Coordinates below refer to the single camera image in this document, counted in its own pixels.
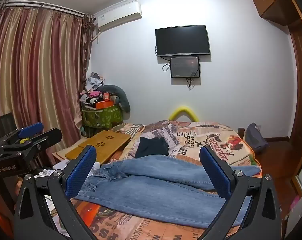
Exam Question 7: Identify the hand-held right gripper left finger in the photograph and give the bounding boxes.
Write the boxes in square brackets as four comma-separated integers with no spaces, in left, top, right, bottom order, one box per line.
[13,145,101,240]

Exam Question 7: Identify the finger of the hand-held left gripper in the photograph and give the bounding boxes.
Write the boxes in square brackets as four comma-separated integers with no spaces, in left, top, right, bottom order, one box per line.
[4,127,63,156]
[0,122,45,146]

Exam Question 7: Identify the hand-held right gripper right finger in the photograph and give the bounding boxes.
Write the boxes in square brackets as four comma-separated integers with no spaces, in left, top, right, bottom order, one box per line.
[199,145,282,240]

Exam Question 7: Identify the blue denim pants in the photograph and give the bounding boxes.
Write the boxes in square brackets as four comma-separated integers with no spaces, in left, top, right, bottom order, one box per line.
[73,154,262,229]

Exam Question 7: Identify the black chair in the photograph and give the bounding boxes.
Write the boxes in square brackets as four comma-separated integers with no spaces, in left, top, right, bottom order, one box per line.
[0,112,15,136]

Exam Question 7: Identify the white patterned cloth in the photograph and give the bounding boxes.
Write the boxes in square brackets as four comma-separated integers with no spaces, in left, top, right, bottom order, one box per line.
[34,167,54,179]

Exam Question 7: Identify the printed blanket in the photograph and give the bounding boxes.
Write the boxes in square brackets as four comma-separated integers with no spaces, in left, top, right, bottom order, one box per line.
[51,121,262,240]

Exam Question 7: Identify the wooden lap desk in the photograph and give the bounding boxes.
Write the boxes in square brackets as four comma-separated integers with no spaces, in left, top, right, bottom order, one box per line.
[65,130,131,164]

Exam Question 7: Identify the grey bag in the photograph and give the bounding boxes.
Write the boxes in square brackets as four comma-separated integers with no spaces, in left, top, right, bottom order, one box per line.
[245,122,268,154]

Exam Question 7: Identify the striped pink and beige curtain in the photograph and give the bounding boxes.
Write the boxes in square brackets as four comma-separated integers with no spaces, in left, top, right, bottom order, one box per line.
[0,1,95,170]

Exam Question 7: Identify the green patterned storage bag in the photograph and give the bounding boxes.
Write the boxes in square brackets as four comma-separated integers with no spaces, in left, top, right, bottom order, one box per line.
[81,104,124,130]

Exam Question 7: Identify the pile of clothes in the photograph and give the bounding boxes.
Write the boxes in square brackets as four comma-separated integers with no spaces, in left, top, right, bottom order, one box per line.
[80,72,106,105]

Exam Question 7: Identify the orange box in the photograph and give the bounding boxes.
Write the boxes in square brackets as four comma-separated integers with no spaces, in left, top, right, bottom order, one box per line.
[95,101,115,110]

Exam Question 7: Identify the black folded garment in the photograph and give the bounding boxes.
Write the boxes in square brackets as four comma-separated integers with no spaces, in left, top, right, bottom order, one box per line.
[135,136,170,158]

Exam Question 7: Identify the yellow foam arch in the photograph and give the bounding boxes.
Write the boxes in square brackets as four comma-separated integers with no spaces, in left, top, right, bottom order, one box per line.
[169,105,199,122]

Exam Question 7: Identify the grey long pillow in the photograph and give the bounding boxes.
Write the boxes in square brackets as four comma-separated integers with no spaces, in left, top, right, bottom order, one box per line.
[100,84,131,113]

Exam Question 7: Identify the curtain rod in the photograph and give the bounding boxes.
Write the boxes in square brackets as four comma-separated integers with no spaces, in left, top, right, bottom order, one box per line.
[0,0,85,18]

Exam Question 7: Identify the wooden wardrobe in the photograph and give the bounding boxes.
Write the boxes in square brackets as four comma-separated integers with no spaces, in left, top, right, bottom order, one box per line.
[251,0,302,198]

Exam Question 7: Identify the white air conditioner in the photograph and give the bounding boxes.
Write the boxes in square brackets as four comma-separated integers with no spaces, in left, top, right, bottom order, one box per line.
[95,1,143,32]

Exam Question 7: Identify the small black wall monitor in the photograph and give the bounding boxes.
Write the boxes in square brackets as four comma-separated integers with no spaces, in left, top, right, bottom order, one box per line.
[169,56,200,78]

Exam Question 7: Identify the black wall television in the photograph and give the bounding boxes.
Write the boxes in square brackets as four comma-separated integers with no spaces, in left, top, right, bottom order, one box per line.
[155,25,211,57]

